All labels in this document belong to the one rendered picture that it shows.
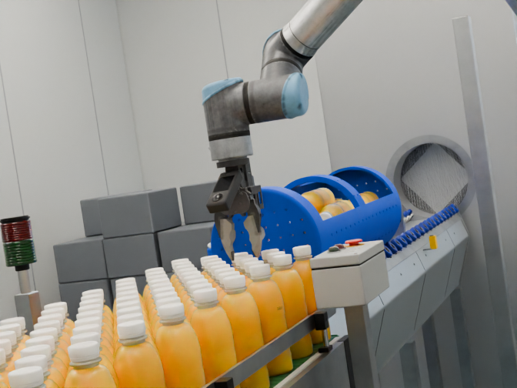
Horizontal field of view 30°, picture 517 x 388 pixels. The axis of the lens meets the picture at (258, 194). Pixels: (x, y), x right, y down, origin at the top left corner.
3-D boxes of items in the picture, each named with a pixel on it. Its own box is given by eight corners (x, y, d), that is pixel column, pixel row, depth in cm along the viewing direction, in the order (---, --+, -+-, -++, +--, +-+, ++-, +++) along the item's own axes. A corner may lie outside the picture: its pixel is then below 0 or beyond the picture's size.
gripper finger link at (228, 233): (241, 257, 208) (244, 215, 207) (231, 261, 202) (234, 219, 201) (228, 255, 209) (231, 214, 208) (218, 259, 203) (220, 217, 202)
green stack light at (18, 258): (43, 260, 200) (39, 237, 200) (25, 265, 194) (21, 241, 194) (18, 263, 202) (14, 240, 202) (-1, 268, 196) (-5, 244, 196)
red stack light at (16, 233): (39, 236, 200) (36, 218, 200) (21, 241, 194) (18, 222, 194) (14, 239, 202) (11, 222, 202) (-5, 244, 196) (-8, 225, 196)
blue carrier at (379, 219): (411, 243, 304) (391, 156, 304) (332, 296, 223) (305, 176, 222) (328, 260, 314) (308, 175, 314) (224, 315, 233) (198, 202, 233)
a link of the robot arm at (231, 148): (241, 135, 197) (198, 142, 200) (244, 159, 197) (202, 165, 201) (256, 135, 205) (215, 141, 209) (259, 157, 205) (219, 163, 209)
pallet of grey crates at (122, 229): (280, 343, 662) (255, 174, 658) (234, 374, 589) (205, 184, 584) (131, 352, 709) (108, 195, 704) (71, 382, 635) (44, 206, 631)
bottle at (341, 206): (341, 229, 277) (323, 237, 259) (328, 209, 278) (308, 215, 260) (361, 214, 274) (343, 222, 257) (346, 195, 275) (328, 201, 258)
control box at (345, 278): (390, 286, 199) (383, 238, 198) (365, 306, 180) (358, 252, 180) (344, 291, 203) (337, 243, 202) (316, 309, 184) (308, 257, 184)
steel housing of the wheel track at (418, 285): (475, 283, 416) (465, 205, 414) (335, 453, 214) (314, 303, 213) (411, 289, 426) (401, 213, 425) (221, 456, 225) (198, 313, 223)
